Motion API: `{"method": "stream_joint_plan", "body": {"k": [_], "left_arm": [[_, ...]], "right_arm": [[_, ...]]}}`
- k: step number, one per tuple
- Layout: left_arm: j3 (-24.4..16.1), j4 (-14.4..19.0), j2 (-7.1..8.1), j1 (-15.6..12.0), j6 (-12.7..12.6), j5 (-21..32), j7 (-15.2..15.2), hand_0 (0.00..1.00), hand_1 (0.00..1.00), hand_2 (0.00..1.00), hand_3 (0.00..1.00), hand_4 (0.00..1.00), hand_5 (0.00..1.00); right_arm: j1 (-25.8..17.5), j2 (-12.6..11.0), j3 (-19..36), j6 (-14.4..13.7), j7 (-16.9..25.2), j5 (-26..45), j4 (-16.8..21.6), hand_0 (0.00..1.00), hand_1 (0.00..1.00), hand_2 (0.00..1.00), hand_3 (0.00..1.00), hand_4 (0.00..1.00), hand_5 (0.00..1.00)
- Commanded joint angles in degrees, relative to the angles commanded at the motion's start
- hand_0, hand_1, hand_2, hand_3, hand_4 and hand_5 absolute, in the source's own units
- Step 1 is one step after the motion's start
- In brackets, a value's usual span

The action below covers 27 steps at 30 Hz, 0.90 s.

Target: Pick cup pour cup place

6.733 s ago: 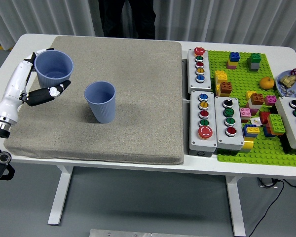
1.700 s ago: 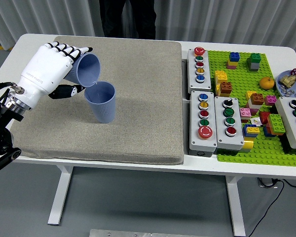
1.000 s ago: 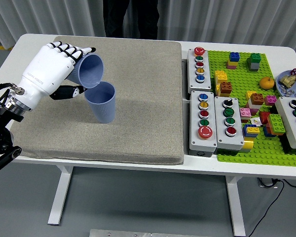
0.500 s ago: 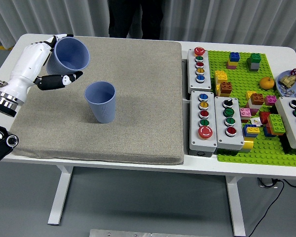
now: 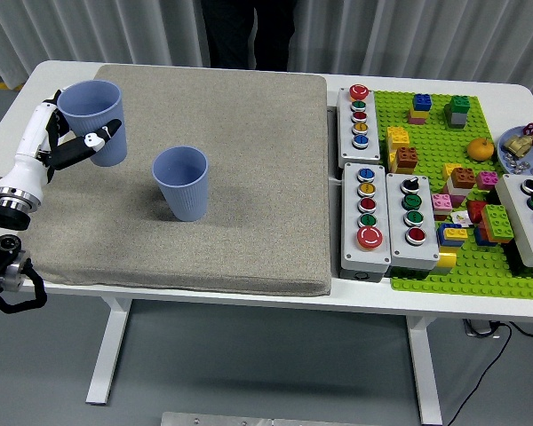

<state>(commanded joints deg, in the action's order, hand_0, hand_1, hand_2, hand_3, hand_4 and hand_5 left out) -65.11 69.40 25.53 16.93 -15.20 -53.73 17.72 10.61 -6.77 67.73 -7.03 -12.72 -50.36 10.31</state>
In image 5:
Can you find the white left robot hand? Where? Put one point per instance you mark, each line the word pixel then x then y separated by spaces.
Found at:
pixel 26 168

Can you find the blue ribbed plastic cup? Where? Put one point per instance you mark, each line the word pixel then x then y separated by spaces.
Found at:
pixel 186 199
pixel 93 102

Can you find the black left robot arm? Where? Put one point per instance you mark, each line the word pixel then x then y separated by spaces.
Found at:
pixel 4 219

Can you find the white pleated curtain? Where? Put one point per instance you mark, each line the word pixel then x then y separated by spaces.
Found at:
pixel 71 26

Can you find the white table leg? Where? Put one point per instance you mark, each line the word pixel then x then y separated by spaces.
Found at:
pixel 108 355
pixel 422 377

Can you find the grey-brown fabric mat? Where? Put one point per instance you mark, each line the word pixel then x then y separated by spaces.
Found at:
pixel 248 177

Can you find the person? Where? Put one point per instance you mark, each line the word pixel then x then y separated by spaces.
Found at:
pixel 226 40

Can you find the grey five-button control box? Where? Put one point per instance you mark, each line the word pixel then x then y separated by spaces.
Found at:
pixel 373 148
pixel 351 239

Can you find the yellow toy brick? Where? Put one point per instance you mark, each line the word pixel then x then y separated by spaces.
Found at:
pixel 455 234
pixel 445 259
pixel 419 114
pixel 397 136
pixel 448 171

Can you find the brown toy brick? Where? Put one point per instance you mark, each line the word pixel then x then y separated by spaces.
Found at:
pixel 406 157
pixel 464 177

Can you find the blue toy brick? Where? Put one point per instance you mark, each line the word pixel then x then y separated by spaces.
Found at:
pixel 479 239
pixel 441 233
pixel 422 102

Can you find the green studded baseplate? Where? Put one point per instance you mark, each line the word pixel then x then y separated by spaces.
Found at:
pixel 431 146

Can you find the dark red toy brick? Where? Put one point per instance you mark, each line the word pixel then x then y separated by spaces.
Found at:
pixel 439 215

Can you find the white toy brick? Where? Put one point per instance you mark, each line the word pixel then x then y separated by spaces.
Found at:
pixel 456 190

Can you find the grey toy brick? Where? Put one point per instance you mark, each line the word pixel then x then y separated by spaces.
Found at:
pixel 458 120

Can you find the white printed toy tile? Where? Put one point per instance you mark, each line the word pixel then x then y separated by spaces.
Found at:
pixel 459 217

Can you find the orange fruit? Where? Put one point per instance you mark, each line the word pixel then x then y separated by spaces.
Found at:
pixel 479 150

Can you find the magenta toy brick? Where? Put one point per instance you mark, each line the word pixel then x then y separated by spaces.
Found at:
pixel 487 179

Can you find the large green toy brick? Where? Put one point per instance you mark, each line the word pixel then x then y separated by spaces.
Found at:
pixel 497 222

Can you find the grey power adapter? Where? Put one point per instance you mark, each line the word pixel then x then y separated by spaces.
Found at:
pixel 477 328

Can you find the brass valve with red handwheel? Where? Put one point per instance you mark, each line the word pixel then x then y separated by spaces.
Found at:
pixel 517 145

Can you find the grey selector switch control box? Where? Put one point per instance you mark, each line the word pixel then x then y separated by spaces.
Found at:
pixel 519 231
pixel 400 248

